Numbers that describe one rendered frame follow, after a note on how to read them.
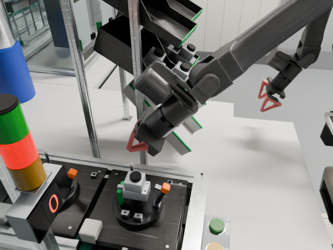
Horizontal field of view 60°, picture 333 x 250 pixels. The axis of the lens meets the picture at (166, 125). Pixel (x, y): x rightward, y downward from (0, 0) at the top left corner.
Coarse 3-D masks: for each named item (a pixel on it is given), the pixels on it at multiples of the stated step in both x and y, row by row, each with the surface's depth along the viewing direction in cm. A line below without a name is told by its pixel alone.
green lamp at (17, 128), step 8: (8, 112) 39; (16, 112) 40; (0, 120) 38; (8, 120) 39; (16, 120) 40; (24, 120) 42; (0, 128) 39; (8, 128) 40; (16, 128) 40; (24, 128) 42; (0, 136) 40; (8, 136) 40; (16, 136) 41; (24, 136) 42
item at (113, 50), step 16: (112, 32) 86; (128, 32) 88; (144, 32) 86; (96, 48) 80; (112, 48) 78; (128, 48) 76; (144, 48) 89; (160, 48) 87; (128, 64) 79; (144, 64) 77
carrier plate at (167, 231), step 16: (112, 176) 88; (160, 176) 88; (112, 192) 83; (176, 192) 83; (96, 208) 79; (176, 208) 79; (112, 224) 75; (160, 224) 75; (176, 224) 75; (96, 240) 71; (112, 240) 71; (128, 240) 71; (144, 240) 71; (160, 240) 71; (176, 240) 72
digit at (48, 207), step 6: (54, 186) 52; (54, 192) 52; (48, 198) 50; (54, 198) 52; (60, 198) 54; (42, 204) 48; (48, 204) 50; (54, 204) 52; (60, 204) 55; (48, 210) 51; (54, 210) 53; (48, 216) 51; (54, 216) 53
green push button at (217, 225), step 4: (212, 220) 76; (216, 220) 76; (220, 220) 76; (212, 224) 75; (216, 224) 75; (220, 224) 75; (212, 228) 74; (216, 228) 74; (220, 228) 74; (216, 232) 74; (220, 232) 74
